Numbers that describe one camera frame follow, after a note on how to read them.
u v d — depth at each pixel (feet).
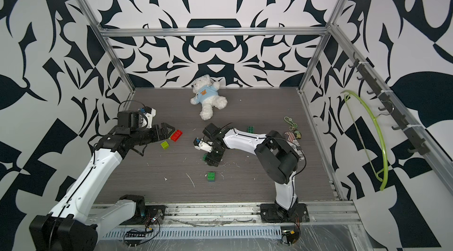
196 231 2.34
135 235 2.39
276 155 1.72
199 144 2.65
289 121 3.44
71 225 1.21
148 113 2.34
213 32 2.99
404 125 1.65
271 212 2.44
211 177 2.66
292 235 2.37
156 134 2.22
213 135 2.35
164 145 3.07
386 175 1.88
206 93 3.54
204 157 2.97
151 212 2.41
